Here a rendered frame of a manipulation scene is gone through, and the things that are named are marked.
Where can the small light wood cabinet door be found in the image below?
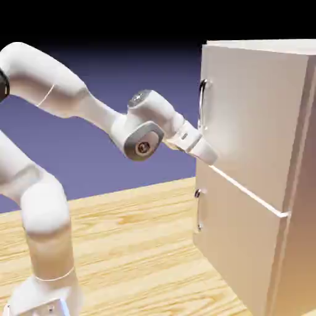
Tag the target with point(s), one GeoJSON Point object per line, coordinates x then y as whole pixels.
{"type": "Point", "coordinates": [237, 234]}

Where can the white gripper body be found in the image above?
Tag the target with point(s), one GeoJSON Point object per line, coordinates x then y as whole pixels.
{"type": "Point", "coordinates": [205, 150]}

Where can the light wood cabinet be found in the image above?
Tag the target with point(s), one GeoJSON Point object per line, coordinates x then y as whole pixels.
{"type": "Point", "coordinates": [291, 172]}

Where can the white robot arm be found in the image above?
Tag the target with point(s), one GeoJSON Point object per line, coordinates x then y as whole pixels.
{"type": "Point", "coordinates": [49, 84]}

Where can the large light wood cabinet door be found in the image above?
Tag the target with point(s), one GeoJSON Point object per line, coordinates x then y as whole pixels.
{"type": "Point", "coordinates": [251, 123]}

